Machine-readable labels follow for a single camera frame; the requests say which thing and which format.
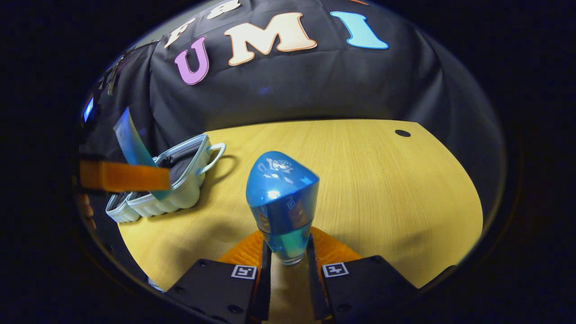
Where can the white suitcase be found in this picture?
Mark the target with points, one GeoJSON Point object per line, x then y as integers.
{"type": "Point", "coordinates": [175, 202]}

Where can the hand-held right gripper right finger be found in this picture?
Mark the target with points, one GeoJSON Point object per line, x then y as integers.
{"type": "Point", "coordinates": [313, 288]}

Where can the translucent blue skincare tube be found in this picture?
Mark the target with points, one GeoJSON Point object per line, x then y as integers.
{"type": "Point", "coordinates": [132, 144]}

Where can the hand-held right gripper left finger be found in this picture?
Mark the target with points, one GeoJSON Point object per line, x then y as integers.
{"type": "Point", "coordinates": [265, 288]}

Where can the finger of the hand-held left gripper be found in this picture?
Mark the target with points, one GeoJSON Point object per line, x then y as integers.
{"type": "Point", "coordinates": [126, 177]}

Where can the blue cap skincare bottle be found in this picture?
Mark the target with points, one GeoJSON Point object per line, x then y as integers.
{"type": "Point", "coordinates": [281, 193]}

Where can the black backdrop cloth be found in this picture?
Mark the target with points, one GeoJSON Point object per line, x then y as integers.
{"type": "Point", "coordinates": [315, 85]}

